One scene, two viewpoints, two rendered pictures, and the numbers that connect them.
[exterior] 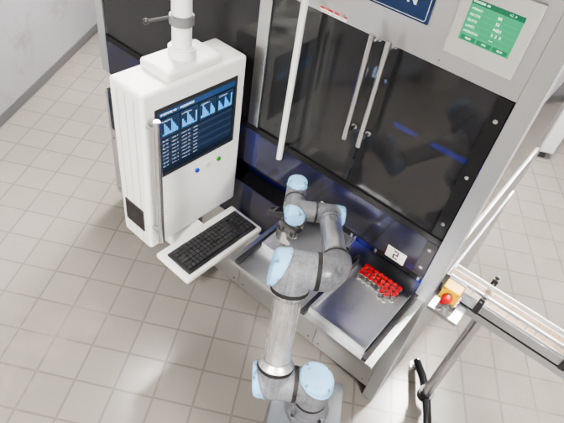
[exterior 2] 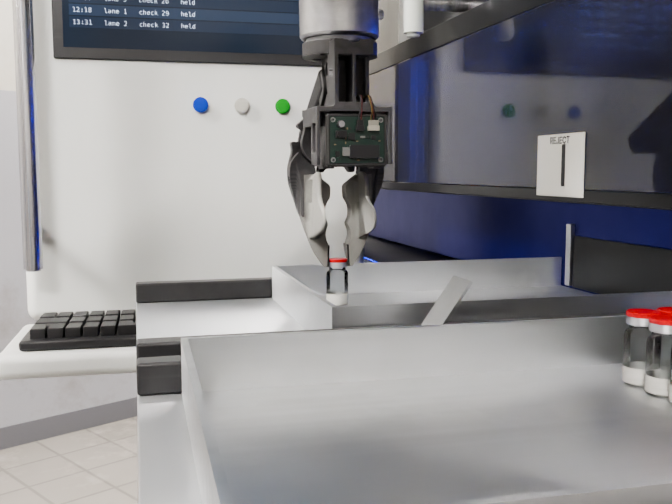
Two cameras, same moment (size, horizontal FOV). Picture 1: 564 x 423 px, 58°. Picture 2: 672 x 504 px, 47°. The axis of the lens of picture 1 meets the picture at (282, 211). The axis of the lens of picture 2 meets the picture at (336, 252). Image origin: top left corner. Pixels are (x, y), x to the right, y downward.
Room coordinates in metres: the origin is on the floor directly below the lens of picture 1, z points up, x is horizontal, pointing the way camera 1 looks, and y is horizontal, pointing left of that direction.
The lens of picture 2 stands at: (0.88, -0.55, 1.01)
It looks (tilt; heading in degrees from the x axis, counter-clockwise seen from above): 6 degrees down; 43
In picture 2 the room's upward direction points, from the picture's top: straight up
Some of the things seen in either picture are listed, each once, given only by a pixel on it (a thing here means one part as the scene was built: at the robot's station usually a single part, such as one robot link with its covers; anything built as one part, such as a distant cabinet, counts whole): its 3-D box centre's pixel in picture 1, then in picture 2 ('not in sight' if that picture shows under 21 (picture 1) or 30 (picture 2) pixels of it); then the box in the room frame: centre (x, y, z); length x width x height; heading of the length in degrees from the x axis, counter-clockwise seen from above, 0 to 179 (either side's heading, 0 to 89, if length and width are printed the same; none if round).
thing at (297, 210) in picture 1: (299, 210); not in sight; (1.33, -0.06, 1.23); 0.11 x 0.11 x 0.08; 4
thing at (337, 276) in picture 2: not in sight; (337, 282); (1.44, -0.03, 0.90); 0.02 x 0.02 x 0.04
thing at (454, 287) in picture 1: (451, 291); not in sight; (1.29, -0.70, 0.99); 0.08 x 0.07 x 0.07; 148
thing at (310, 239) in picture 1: (310, 241); (471, 294); (1.51, -0.14, 0.90); 0.34 x 0.26 x 0.04; 148
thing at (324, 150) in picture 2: (291, 220); (342, 108); (1.43, -0.04, 1.07); 0.09 x 0.08 x 0.12; 58
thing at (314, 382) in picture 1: (312, 385); not in sight; (0.82, -0.20, 0.96); 0.13 x 0.12 x 0.14; 94
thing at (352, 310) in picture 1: (360, 303); (545, 409); (1.23, -0.37, 0.90); 0.34 x 0.26 x 0.04; 147
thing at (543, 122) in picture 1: (539, 129); not in sight; (1.72, -0.90, 1.50); 0.85 x 0.01 x 0.59; 148
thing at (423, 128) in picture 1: (418, 147); not in sight; (1.46, -0.42, 1.50); 0.43 x 0.01 x 0.59; 58
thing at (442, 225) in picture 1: (455, 200); not in sight; (1.35, -0.57, 1.40); 0.05 x 0.01 x 0.80; 58
